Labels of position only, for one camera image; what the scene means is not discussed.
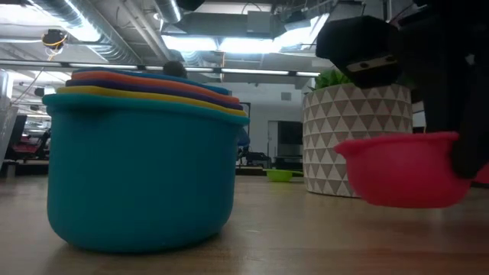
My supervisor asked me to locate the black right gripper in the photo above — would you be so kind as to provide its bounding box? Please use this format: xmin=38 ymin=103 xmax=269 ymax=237
xmin=316 ymin=15 xmax=489 ymax=131

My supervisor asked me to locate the red measuring cup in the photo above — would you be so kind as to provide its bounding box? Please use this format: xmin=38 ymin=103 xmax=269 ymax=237
xmin=333 ymin=131 xmax=489 ymax=209

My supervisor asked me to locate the green measuring cup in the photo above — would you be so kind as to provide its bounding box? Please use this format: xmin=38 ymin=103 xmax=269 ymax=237
xmin=264 ymin=169 xmax=305 ymax=183

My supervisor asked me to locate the blue measuring cup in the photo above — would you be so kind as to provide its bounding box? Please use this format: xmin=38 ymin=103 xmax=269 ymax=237
xmin=72 ymin=67 xmax=232 ymax=96

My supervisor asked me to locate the orange measuring cup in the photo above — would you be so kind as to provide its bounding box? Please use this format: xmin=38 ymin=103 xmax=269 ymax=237
xmin=70 ymin=71 xmax=241 ymax=105

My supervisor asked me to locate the purple measuring cup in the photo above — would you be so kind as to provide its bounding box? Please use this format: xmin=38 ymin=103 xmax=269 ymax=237
xmin=64 ymin=79 xmax=245 ymax=112

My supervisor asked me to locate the yellow measuring cup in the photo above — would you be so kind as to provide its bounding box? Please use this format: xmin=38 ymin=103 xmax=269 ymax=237
xmin=56 ymin=85 xmax=248 ymax=118

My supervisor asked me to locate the teal measuring cup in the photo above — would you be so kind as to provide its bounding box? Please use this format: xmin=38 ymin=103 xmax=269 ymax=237
xmin=41 ymin=93 xmax=251 ymax=254

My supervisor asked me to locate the succulent in triangle-patterned pot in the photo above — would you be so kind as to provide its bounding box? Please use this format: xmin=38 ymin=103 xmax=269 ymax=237
xmin=301 ymin=68 xmax=416 ymax=199

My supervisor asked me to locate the black cabinet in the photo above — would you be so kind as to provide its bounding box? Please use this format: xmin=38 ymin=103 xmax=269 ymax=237
xmin=277 ymin=121 xmax=305 ymax=171

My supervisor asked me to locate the person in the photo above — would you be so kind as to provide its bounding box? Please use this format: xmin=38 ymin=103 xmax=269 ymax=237
xmin=163 ymin=60 xmax=188 ymax=79

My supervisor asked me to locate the black aluminium table frame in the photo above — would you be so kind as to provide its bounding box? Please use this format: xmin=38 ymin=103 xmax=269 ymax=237
xmin=235 ymin=164 xmax=305 ymax=176

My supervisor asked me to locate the hanging yellow cable reel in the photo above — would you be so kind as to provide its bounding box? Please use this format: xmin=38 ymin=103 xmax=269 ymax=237
xmin=40 ymin=28 xmax=70 ymax=50

